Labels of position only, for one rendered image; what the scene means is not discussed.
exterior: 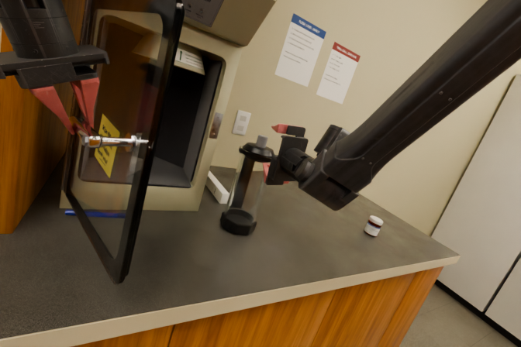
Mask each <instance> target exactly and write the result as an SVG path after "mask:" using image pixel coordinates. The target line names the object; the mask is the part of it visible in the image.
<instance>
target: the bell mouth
mask: <svg viewBox="0 0 521 347"><path fill-rule="evenodd" d="M174 66H176V67H180V68H182V69H185V70H189V71H192V72H195V73H197V74H202V75H205V70H204V65H203V60H202V52H200V51H199V50H197V49H194V48H192V47H190V46H187V45H184V44H183V43H178V49H177V53H176V57H175V61H174Z"/></svg>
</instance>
